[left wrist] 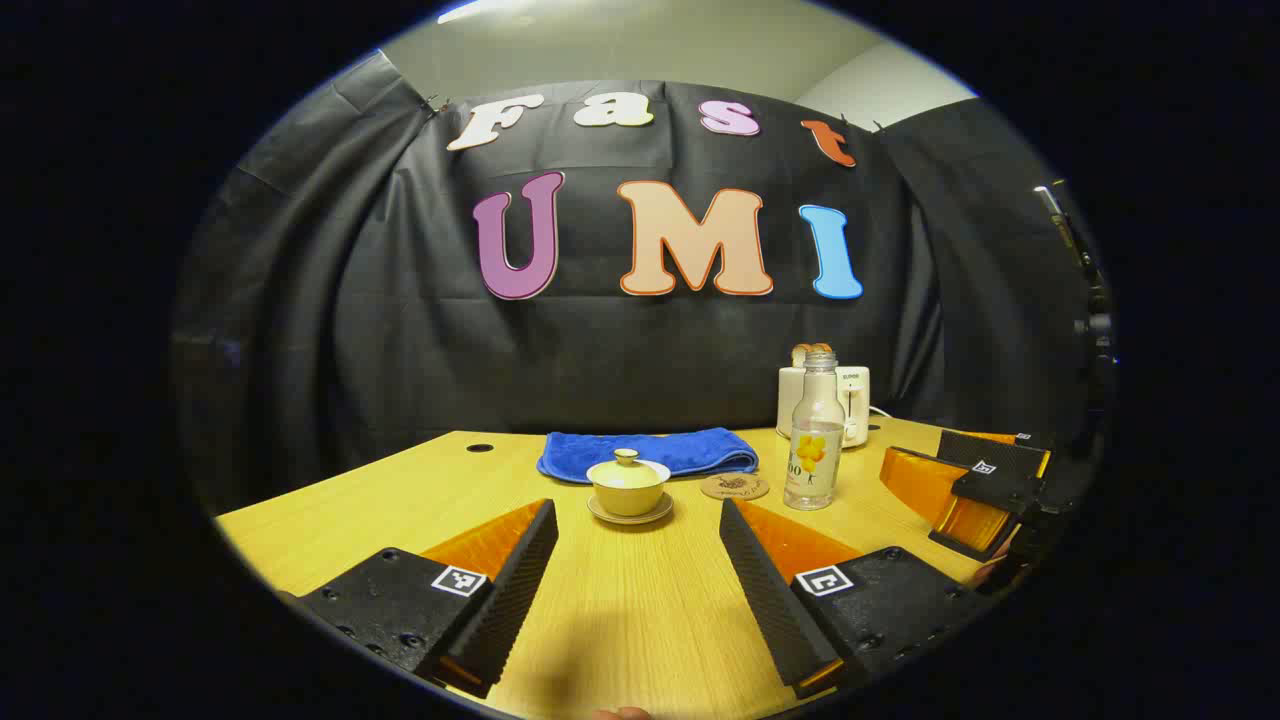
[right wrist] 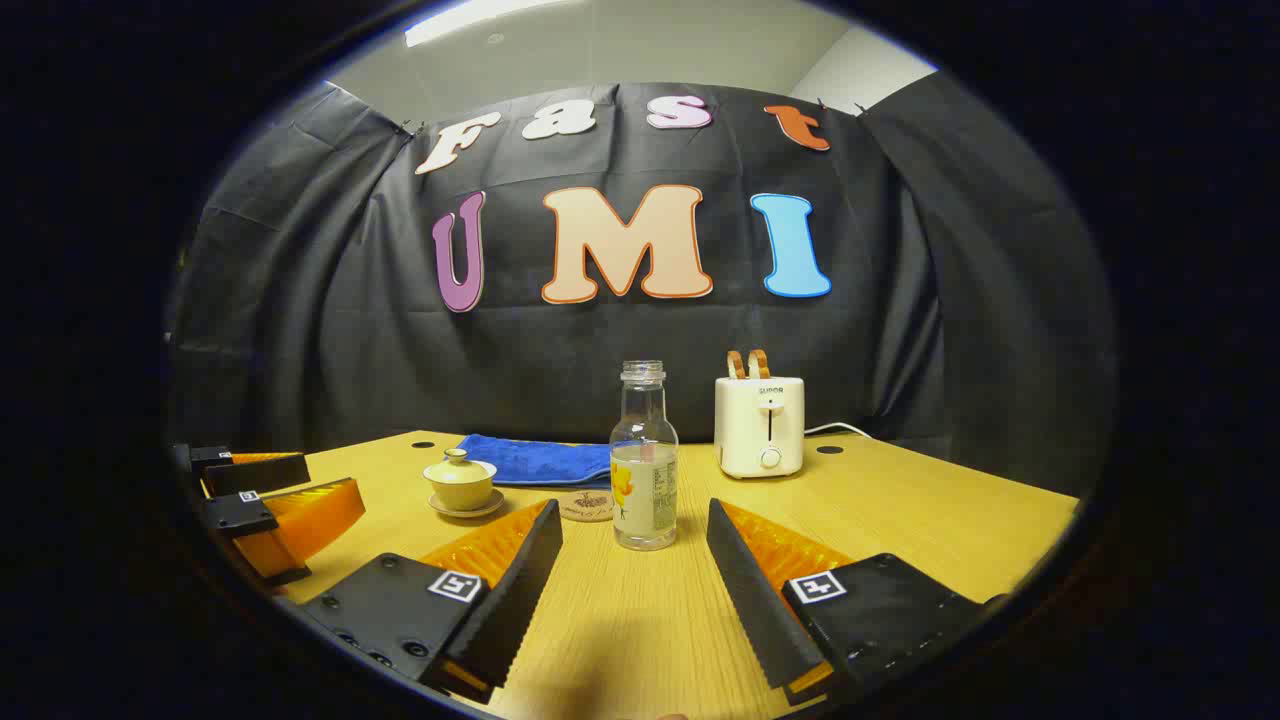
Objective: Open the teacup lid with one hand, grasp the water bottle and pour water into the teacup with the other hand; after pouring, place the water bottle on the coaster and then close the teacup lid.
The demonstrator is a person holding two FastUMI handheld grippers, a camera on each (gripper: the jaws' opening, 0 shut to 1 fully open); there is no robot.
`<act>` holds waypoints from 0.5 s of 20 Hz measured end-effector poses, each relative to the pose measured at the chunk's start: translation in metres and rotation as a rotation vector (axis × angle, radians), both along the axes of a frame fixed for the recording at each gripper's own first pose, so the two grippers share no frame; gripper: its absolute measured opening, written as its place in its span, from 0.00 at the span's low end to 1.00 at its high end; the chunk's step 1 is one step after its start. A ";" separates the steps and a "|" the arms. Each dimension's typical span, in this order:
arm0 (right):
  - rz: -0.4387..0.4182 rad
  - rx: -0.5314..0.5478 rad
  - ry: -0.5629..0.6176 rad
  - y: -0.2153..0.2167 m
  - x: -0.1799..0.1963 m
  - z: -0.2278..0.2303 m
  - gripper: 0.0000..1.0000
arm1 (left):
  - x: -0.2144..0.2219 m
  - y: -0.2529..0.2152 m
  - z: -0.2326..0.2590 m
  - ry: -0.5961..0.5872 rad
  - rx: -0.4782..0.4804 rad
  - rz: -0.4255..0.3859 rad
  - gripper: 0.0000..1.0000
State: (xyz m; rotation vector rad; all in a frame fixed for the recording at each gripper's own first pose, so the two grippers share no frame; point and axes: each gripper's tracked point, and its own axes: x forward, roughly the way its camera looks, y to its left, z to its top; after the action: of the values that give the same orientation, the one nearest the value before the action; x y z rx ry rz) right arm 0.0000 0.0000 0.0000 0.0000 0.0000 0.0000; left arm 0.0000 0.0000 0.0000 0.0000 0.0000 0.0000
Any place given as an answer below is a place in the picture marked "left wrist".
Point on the black backdrop cloth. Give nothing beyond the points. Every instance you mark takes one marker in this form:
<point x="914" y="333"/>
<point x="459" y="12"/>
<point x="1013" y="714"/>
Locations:
<point x="400" y="350"/>

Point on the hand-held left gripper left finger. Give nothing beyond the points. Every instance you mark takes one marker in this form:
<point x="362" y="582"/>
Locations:
<point x="510" y="600"/>

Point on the blue towel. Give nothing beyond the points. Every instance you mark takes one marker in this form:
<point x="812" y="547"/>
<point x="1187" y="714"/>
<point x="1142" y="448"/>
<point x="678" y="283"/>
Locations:
<point x="650" y="450"/>

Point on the round brown coaster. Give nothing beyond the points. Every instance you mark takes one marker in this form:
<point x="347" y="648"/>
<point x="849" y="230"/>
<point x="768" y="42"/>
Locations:
<point x="730" y="488"/>

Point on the yellow teacup lid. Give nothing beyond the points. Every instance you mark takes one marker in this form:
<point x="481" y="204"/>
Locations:
<point x="628" y="470"/>

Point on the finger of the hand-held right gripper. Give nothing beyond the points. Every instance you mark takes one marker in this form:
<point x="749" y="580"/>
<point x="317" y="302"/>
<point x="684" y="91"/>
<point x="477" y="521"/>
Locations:
<point x="920" y="485"/>
<point x="1030" y="450"/>

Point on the white toaster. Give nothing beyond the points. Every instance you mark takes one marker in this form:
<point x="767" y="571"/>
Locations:
<point x="858" y="400"/>

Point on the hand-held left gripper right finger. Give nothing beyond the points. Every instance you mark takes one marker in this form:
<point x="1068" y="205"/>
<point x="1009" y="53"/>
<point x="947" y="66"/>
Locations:
<point x="770" y="600"/>

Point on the black tripod stand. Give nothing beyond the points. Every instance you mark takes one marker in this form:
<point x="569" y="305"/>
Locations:
<point x="1085" y="290"/>

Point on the yellow saucer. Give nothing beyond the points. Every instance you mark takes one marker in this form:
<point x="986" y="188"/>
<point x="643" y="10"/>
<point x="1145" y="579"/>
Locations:
<point x="630" y="520"/>

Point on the clear water bottle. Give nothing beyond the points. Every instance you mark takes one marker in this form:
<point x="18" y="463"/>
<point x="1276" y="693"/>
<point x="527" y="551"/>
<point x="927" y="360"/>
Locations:
<point x="815" y="440"/>

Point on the yellow teacup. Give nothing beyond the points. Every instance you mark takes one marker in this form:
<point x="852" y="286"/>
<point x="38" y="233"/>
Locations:
<point x="628" y="500"/>

